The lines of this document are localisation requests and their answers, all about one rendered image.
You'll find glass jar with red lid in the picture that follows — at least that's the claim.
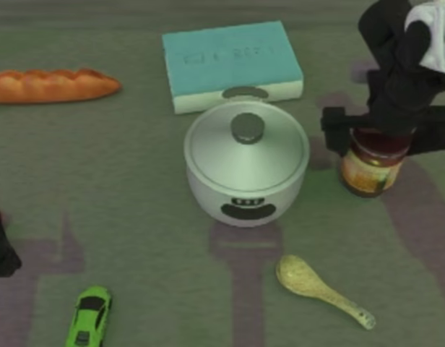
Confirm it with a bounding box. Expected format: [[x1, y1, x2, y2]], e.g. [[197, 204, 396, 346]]
[[340, 127, 414, 198]]

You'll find silver pot lid grey knob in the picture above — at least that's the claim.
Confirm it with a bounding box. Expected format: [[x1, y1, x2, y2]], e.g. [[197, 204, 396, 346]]
[[183, 103, 311, 193]]

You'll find teal hardcover book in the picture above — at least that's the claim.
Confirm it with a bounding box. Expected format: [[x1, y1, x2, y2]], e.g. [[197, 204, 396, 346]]
[[161, 20, 305, 116]]

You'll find speckled beige ceramic spoon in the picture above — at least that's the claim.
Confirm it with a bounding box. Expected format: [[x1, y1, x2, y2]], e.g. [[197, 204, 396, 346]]
[[275, 254, 377, 330]]

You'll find golden brown baguette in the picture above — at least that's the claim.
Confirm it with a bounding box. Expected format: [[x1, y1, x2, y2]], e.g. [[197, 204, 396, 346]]
[[0, 68, 123, 105]]

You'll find green toy sports car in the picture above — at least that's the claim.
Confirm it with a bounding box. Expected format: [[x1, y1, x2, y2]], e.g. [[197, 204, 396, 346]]
[[64, 285, 113, 347]]

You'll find silver pot with black handles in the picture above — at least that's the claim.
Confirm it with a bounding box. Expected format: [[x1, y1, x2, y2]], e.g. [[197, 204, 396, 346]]
[[183, 86, 311, 228]]

